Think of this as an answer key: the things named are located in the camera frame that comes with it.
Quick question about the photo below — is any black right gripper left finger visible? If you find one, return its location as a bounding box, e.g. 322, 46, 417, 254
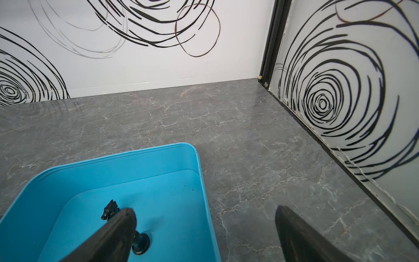
62, 208, 137, 262

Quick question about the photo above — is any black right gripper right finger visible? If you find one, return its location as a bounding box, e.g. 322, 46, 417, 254
275, 205, 352, 262

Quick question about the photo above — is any black chess knight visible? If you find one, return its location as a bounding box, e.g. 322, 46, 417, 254
101, 200, 151, 255

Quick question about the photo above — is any blue plastic tray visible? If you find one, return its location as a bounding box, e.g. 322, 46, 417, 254
1, 143, 221, 262

